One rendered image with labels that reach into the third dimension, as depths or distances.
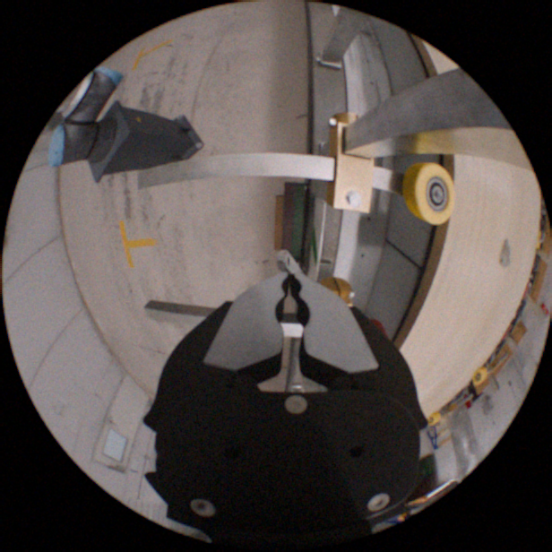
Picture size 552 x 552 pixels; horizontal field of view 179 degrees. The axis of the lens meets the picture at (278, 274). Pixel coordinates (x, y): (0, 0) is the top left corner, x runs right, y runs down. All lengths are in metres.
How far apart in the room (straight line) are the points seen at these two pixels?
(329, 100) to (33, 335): 2.89
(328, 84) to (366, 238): 0.41
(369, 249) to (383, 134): 0.44
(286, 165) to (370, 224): 0.34
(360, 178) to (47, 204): 2.81
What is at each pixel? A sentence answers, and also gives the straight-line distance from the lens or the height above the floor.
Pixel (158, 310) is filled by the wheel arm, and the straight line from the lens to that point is 0.40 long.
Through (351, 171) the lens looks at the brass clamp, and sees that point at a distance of 0.25.
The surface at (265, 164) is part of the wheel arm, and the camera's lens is 0.25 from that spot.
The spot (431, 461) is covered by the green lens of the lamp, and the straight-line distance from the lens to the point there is 0.22.
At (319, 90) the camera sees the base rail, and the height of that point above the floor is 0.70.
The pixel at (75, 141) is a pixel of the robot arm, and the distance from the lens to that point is 0.72.
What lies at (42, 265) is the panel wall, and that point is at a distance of 2.70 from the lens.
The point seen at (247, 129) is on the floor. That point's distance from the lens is 1.16.
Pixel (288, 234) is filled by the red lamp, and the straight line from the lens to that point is 0.42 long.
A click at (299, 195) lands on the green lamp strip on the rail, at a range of 0.40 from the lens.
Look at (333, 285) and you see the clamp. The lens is 0.30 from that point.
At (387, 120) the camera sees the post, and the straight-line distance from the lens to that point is 0.15.
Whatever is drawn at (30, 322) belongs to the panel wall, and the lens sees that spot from 2.69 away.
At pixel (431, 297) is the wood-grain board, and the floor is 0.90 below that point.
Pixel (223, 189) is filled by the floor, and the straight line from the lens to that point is 1.16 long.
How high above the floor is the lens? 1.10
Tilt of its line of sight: 62 degrees down
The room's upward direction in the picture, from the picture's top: 176 degrees counter-clockwise
